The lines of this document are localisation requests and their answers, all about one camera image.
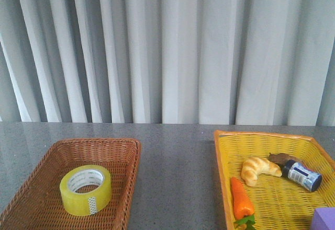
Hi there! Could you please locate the toy croissant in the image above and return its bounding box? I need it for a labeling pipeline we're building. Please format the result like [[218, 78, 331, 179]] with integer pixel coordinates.
[[241, 157, 282, 187]]

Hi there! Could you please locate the yellow clear packing tape roll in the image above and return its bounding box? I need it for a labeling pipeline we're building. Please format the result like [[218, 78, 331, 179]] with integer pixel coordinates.
[[59, 165, 112, 216]]

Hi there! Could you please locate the brown wicker basket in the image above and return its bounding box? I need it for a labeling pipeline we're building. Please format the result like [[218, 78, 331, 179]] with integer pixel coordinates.
[[1, 138, 141, 229]]

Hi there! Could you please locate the purple foam block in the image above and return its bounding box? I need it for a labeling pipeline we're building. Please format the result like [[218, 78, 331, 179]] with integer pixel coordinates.
[[310, 207, 335, 230]]

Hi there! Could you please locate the brown dried leaf object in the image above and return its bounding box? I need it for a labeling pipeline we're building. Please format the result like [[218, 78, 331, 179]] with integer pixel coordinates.
[[268, 153, 302, 166]]

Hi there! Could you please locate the yellow plastic woven basket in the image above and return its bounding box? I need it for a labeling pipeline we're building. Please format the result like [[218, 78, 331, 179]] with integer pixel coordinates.
[[214, 130, 334, 229]]

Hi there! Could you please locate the orange toy carrot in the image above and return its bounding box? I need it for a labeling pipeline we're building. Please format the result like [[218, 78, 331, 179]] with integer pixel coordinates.
[[230, 177, 255, 229]]

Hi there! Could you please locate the white pleated curtain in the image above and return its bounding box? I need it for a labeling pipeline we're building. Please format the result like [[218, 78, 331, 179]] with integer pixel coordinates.
[[1, 0, 334, 126]]

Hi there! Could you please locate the blue labelled small bottle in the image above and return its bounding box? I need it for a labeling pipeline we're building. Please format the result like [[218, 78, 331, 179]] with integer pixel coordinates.
[[282, 159, 322, 192]]

